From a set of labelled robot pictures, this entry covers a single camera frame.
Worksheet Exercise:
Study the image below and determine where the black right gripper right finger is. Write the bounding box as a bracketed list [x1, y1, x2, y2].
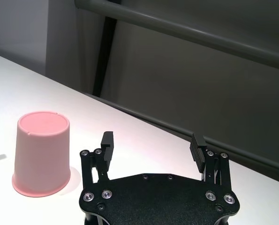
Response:
[189, 132, 232, 188]

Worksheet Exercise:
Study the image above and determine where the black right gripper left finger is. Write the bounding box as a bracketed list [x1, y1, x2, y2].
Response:
[79, 131, 115, 188]

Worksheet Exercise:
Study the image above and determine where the pink plastic cup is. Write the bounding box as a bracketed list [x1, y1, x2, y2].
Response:
[12, 112, 72, 197]

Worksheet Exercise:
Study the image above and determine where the dark grey table edge rail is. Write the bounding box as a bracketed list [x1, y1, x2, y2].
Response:
[83, 91, 279, 183]

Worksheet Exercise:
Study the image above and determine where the grey tubular metal frame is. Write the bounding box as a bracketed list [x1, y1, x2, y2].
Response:
[75, 0, 279, 69]

